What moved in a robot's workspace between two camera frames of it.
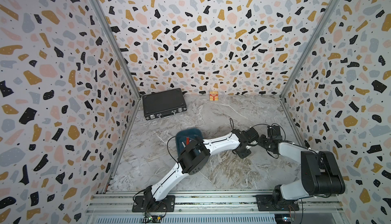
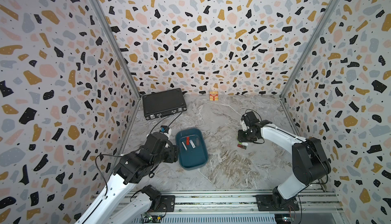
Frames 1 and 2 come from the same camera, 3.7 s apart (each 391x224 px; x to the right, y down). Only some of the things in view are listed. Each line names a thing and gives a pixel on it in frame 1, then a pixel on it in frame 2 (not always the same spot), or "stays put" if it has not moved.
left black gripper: x=244 y=156 → x=173 y=154
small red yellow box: x=214 y=95 stays put
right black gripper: x=262 y=137 → x=240 y=139
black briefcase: x=159 y=105 stays put
